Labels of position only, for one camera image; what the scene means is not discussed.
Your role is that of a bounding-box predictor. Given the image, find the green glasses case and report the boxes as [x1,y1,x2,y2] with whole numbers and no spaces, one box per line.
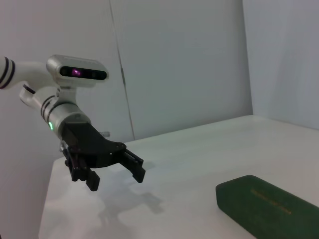
[215,175,319,239]

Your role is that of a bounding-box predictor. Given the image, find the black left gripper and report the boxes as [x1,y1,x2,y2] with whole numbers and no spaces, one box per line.
[61,121,147,192]

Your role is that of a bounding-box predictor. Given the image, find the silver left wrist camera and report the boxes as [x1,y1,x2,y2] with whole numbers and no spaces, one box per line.
[46,54,109,104]

